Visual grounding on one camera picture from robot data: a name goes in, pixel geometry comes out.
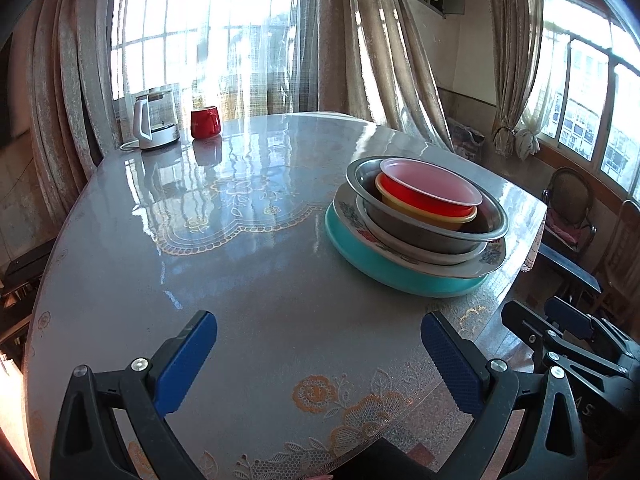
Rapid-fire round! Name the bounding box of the stainless steel basin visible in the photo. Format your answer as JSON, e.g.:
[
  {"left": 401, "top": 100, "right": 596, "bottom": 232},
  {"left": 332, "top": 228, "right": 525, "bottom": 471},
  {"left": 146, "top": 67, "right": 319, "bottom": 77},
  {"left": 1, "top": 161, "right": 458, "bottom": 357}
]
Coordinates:
[{"left": 346, "top": 156, "right": 509, "bottom": 254}]

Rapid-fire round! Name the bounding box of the red plastic bowl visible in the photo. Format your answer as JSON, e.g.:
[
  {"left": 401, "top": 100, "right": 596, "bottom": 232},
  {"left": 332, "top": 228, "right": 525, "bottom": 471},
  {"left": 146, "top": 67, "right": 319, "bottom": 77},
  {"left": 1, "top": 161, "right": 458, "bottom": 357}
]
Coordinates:
[{"left": 375, "top": 157, "right": 484, "bottom": 222}]

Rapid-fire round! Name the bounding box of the white floral deep plate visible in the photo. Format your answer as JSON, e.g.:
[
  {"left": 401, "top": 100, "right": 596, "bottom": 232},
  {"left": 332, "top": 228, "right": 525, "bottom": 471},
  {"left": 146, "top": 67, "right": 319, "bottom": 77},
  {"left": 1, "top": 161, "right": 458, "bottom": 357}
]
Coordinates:
[{"left": 355, "top": 197, "right": 487, "bottom": 266}]

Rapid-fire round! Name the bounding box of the dark wooden chair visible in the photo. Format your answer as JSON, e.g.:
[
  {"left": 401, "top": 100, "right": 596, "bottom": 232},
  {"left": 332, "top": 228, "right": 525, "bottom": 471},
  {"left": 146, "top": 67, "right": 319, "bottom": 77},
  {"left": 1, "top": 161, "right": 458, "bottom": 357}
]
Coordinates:
[{"left": 541, "top": 167, "right": 598, "bottom": 262}]

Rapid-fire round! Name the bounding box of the teal plate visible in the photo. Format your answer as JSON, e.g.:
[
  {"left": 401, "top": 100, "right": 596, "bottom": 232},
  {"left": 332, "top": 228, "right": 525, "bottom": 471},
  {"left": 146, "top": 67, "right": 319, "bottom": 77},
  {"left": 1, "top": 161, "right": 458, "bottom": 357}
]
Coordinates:
[{"left": 324, "top": 205, "right": 487, "bottom": 299}]

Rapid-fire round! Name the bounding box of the yellow plastic bowl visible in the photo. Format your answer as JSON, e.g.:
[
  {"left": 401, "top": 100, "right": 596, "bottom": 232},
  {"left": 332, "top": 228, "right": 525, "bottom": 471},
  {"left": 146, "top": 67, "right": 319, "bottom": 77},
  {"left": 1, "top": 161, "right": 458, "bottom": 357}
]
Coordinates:
[{"left": 374, "top": 174, "right": 477, "bottom": 231}]

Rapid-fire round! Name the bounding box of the dark bench left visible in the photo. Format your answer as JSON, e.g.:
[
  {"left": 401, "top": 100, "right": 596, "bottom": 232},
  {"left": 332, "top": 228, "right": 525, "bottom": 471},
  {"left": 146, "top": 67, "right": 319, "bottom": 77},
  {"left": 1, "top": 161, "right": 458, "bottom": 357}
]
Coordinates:
[{"left": 1, "top": 238, "right": 55, "bottom": 370}]

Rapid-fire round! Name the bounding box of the beige curtain centre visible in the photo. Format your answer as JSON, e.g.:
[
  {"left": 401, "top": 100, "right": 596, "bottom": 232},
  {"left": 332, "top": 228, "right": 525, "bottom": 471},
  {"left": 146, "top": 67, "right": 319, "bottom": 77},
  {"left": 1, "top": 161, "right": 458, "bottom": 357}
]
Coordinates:
[{"left": 317, "top": 0, "right": 454, "bottom": 152}]

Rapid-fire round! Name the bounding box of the beige curtain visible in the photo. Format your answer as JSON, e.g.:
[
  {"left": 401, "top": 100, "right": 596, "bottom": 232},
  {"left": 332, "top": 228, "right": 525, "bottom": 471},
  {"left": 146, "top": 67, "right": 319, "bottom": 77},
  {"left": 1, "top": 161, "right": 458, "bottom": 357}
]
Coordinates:
[
  {"left": 317, "top": 0, "right": 454, "bottom": 152},
  {"left": 13, "top": 0, "right": 122, "bottom": 226},
  {"left": 489, "top": 0, "right": 544, "bottom": 158}
]

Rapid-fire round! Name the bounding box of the white electric kettle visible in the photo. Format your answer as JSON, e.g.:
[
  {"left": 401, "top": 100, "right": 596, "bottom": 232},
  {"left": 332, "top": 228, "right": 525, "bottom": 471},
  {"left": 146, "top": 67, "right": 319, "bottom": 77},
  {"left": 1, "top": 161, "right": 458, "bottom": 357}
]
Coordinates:
[{"left": 120, "top": 86, "right": 180, "bottom": 151}]

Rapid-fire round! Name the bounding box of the red mug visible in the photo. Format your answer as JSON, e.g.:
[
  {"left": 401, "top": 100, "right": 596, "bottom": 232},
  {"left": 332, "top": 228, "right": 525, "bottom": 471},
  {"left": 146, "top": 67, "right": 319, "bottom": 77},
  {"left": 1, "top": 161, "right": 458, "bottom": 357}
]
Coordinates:
[{"left": 191, "top": 106, "right": 221, "bottom": 140}]

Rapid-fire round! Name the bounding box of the beige curtain right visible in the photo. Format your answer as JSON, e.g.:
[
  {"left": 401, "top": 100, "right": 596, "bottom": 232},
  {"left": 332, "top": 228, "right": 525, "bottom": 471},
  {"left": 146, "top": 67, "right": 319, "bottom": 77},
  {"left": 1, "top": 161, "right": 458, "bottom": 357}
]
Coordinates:
[{"left": 489, "top": 0, "right": 544, "bottom": 158}]

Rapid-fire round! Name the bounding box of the beige curtain left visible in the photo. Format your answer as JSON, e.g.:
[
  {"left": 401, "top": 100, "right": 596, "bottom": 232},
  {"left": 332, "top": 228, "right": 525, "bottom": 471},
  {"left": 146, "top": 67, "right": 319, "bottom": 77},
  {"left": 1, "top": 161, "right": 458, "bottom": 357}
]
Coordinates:
[{"left": 13, "top": 0, "right": 122, "bottom": 226}]

